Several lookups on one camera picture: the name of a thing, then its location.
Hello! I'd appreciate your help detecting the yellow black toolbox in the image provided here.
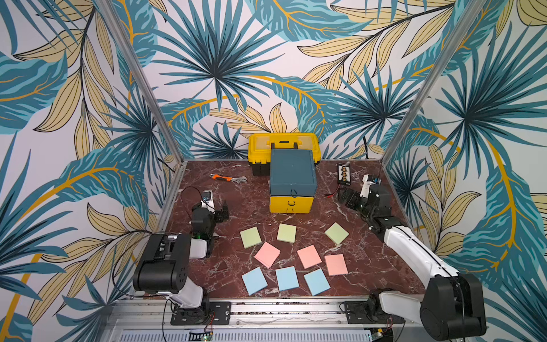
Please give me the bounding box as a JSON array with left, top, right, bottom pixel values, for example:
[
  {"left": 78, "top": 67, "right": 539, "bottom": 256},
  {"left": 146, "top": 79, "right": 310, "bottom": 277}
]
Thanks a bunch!
[{"left": 248, "top": 133, "right": 321, "bottom": 176}]

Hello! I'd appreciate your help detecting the pink sticky note right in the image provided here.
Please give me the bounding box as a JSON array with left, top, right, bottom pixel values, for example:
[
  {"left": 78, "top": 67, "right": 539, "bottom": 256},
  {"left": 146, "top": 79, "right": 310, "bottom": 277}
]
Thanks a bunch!
[{"left": 325, "top": 255, "right": 348, "bottom": 276}]

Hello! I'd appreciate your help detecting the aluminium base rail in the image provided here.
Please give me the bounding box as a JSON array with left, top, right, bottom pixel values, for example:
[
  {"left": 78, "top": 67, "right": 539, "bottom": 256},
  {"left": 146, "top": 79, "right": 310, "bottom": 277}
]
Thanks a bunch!
[{"left": 99, "top": 296, "right": 431, "bottom": 341}]

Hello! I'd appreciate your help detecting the orange adjustable wrench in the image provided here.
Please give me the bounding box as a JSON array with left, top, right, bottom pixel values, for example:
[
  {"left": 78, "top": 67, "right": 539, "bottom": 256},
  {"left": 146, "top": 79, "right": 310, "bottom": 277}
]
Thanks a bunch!
[{"left": 209, "top": 174, "right": 247, "bottom": 184}]

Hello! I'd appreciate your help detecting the pink sticky note left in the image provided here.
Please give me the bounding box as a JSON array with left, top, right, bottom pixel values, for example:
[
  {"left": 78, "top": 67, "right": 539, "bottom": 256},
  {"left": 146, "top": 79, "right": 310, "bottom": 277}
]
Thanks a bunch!
[{"left": 254, "top": 242, "right": 281, "bottom": 269}]

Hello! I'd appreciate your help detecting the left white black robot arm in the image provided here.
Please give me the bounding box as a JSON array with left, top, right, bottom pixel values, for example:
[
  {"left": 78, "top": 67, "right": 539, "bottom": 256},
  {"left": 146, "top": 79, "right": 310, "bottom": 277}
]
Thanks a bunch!
[{"left": 132, "top": 203, "right": 229, "bottom": 311}]

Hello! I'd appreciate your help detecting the blue sticky note left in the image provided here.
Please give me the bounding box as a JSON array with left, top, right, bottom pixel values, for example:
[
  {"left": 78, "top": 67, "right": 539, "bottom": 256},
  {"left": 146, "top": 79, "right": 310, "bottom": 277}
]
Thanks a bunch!
[{"left": 242, "top": 267, "right": 268, "bottom": 296}]

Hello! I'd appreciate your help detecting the teal yellow drawer cabinet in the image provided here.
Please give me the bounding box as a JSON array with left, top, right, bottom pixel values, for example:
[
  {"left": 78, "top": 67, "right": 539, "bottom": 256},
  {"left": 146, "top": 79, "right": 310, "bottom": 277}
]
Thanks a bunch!
[{"left": 269, "top": 149, "right": 318, "bottom": 215}]

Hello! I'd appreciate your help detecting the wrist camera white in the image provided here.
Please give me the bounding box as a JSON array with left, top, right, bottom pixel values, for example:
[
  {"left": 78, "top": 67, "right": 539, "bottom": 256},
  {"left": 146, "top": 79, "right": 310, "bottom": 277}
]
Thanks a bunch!
[
  {"left": 201, "top": 190, "right": 215, "bottom": 212},
  {"left": 360, "top": 174, "right": 381, "bottom": 198}
]

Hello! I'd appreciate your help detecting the blue sticky note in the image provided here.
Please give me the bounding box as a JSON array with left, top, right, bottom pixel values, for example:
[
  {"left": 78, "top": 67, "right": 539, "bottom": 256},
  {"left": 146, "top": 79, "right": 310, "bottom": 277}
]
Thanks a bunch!
[
  {"left": 304, "top": 269, "right": 330, "bottom": 296},
  {"left": 242, "top": 267, "right": 268, "bottom": 296},
  {"left": 276, "top": 266, "right": 299, "bottom": 292}
]

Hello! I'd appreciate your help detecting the pink sticky note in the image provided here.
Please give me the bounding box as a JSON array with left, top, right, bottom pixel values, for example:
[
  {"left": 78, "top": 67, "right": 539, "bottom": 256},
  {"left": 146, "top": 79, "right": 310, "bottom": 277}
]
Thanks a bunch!
[
  {"left": 254, "top": 242, "right": 281, "bottom": 269},
  {"left": 325, "top": 255, "right": 348, "bottom": 276},
  {"left": 297, "top": 245, "right": 322, "bottom": 269}
]

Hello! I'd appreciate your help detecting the pink sticky note middle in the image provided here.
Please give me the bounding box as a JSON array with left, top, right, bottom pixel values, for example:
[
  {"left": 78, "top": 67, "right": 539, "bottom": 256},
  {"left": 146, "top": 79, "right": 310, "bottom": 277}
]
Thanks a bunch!
[{"left": 297, "top": 245, "right": 322, "bottom": 269}]

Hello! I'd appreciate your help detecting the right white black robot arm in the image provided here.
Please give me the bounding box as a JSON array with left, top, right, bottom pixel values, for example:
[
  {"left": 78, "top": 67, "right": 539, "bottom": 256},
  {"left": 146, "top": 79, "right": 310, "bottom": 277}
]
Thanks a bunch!
[{"left": 336, "top": 185, "right": 487, "bottom": 341}]

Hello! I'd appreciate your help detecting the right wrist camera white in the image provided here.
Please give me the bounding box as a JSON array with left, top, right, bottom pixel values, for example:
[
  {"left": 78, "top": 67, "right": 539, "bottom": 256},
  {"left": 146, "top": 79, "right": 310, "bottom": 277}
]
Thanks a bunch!
[{"left": 360, "top": 174, "right": 381, "bottom": 198}]

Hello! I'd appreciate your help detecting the green sticky note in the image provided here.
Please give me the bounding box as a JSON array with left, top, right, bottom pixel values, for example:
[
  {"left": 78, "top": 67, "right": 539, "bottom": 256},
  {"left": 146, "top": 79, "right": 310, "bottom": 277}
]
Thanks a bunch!
[
  {"left": 240, "top": 227, "right": 262, "bottom": 249},
  {"left": 325, "top": 223, "right": 349, "bottom": 245},
  {"left": 277, "top": 224, "right": 297, "bottom": 244}
]

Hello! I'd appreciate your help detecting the blue sticky note right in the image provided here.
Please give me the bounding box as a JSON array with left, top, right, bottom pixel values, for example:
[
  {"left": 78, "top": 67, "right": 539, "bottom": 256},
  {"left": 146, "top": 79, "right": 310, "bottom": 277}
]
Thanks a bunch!
[{"left": 304, "top": 269, "right": 330, "bottom": 296}]

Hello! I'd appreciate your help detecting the black battery holder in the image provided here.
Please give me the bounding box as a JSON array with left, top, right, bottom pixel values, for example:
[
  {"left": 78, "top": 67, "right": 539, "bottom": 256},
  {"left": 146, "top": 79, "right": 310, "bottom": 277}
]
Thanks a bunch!
[{"left": 337, "top": 164, "right": 351, "bottom": 186}]

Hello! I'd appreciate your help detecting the blue sticky note middle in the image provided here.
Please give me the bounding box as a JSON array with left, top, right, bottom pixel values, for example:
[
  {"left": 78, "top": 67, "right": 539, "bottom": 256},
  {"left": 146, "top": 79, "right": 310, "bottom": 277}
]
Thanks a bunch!
[{"left": 276, "top": 266, "right": 299, "bottom": 292}]

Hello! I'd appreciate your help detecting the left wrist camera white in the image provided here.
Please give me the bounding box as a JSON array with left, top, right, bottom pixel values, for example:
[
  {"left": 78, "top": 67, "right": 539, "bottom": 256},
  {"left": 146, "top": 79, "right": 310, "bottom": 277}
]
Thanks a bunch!
[{"left": 201, "top": 190, "right": 215, "bottom": 212}]

